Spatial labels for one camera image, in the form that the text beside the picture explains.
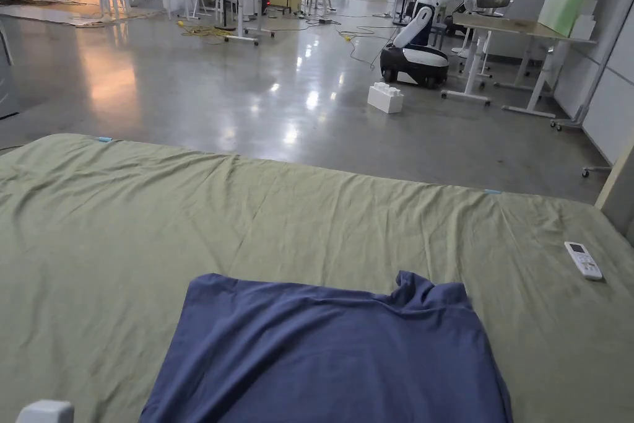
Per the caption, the yellow cable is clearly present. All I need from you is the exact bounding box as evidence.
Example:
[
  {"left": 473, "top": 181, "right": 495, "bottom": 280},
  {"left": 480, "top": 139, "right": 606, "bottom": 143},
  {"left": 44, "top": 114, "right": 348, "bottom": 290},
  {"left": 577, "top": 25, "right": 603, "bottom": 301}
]
[{"left": 178, "top": 20, "right": 233, "bottom": 40}]

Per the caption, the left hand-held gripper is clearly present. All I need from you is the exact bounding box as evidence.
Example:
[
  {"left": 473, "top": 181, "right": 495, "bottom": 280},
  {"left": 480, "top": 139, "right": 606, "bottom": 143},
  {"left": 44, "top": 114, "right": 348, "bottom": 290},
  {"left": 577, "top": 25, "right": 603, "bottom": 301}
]
[{"left": 14, "top": 399, "right": 75, "bottom": 423}]

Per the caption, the dark blue shirt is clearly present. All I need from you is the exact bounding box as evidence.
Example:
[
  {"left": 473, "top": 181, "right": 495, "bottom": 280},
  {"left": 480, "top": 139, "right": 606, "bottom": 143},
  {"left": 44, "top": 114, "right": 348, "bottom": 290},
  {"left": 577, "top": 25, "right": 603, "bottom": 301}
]
[{"left": 139, "top": 270, "right": 514, "bottom": 423}]

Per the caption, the white and black wheeled robot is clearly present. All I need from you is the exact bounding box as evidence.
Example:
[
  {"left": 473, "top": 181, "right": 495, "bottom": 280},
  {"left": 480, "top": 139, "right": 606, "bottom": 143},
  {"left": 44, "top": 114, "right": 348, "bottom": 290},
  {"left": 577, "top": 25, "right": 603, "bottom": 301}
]
[{"left": 380, "top": 0, "right": 474, "bottom": 87}]

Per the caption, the white rolling table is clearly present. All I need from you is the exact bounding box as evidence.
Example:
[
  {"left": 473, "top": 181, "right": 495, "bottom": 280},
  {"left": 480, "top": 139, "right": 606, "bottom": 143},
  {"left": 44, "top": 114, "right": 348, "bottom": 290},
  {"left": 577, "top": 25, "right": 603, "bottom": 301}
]
[{"left": 215, "top": 0, "right": 282, "bottom": 46}]

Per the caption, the white desk with wooden top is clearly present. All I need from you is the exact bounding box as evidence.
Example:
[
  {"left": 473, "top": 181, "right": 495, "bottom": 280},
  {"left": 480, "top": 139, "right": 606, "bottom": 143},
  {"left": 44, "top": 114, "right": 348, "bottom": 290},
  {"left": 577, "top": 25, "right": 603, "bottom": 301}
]
[{"left": 440, "top": 13, "right": 597, "bottom": 119}]

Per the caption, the white block-shaped box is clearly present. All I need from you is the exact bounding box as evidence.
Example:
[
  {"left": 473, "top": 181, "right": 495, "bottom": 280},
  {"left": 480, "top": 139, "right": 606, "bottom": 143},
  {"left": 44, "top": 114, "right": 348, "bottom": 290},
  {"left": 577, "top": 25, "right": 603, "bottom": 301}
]
[{"left": 367, "top": 81, "right": 404, "bottom": 114}]

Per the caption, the white remote control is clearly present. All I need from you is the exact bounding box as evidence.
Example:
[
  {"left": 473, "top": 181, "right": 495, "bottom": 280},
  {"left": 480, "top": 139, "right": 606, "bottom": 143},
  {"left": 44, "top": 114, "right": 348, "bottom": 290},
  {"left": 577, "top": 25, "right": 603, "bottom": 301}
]
[{"left": 564, "top": 241, "right": 604, "bottom": 281}]

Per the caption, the bed with pale green sheet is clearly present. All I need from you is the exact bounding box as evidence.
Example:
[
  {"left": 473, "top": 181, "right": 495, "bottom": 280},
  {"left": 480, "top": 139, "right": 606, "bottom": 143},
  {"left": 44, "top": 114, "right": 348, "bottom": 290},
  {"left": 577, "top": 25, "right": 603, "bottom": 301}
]
[{"left": 0, "top": 133, "right": 634, "bottom": 423}]

